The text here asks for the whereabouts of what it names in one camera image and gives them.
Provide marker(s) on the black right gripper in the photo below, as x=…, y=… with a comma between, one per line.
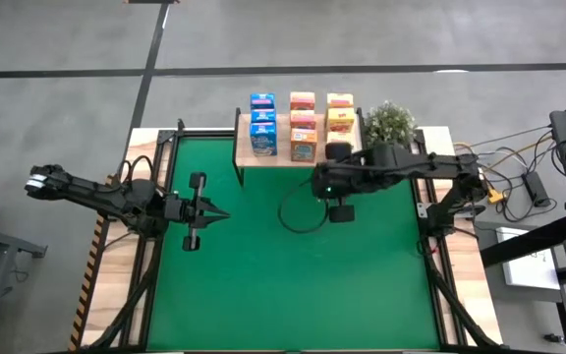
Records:
x=342, y=214

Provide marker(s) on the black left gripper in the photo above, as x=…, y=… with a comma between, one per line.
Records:
x=180, y=210

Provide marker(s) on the yellow Corn Pops cereal box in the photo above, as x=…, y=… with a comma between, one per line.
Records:
x=337, y=136
x=340, y=119
x=340, y=100

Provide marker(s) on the orange Mini-Wheats cereal box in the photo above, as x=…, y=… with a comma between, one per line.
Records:
x=304, y=145
x=302, y=119
x=302, y=100

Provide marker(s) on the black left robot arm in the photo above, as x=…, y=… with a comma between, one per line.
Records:
x=96, y=194

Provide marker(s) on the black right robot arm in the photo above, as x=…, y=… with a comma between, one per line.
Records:
x=411, y=164

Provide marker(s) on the green table mat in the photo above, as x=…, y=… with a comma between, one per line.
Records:
x=283, y=295

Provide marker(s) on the potted green plant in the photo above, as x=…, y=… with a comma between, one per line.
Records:
x=388, y=123

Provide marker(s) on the yellow black hazard tape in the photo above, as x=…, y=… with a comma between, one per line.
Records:
x=89, y=275

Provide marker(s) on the yellow plug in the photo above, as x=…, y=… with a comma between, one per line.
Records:
x=495, y=196

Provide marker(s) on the black metal beam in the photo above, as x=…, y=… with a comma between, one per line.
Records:
x=533, y=241

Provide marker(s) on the white flat box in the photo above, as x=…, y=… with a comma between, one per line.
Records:
x=528, y=265

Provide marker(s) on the black power adapter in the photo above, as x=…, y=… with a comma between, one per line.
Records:
x=536, y=189

